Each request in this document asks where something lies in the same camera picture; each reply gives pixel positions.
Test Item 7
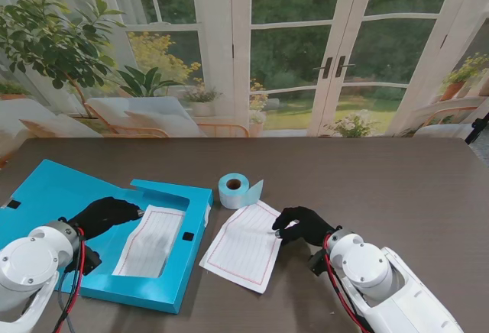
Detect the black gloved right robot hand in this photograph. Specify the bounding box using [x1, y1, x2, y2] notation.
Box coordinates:
[271, 205, 337, 248]

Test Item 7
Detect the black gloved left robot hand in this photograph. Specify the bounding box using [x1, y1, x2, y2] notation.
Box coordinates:
[70, 196, 145, 242]

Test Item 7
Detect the blue file box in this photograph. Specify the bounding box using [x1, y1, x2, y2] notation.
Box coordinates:
[0, 159, 214, 315]

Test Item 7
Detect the red lined paper sheet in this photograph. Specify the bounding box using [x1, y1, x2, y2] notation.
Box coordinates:
[199, 200, 283, 295]
[112, 205, 187, 279]

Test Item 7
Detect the light blue label roll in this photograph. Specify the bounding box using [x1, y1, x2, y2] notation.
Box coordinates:
[218, 173, 266, 210]

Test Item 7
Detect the garden window backdrop banner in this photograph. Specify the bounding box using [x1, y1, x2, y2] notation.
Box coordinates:
[0, 0, 489, 168]

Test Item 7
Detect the black backdrop stand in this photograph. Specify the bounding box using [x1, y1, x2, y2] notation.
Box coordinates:
[464, 117, 489, 145]

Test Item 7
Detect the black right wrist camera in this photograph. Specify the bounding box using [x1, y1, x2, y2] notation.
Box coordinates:
[308, 251, 328, 276]

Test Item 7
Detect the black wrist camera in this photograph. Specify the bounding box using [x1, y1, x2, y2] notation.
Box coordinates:
[82, 247, 102, 275]
[308, 251, 328, 276]

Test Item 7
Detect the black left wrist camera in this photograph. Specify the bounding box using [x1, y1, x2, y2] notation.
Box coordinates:
[82, 247, 102, 275]

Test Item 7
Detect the red left arm cable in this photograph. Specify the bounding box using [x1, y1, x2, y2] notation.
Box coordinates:
[53, 228, 87, 333]

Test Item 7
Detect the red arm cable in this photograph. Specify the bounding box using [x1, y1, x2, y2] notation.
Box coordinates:
[53, 228, 87, 333]
[322, 233, 371, 333]

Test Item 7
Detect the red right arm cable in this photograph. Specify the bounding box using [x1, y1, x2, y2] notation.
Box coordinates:
[322, 233, 371, 333]

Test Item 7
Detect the thin grey camera cable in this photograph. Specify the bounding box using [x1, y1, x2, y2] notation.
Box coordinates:
[57, 267, 78, 333]

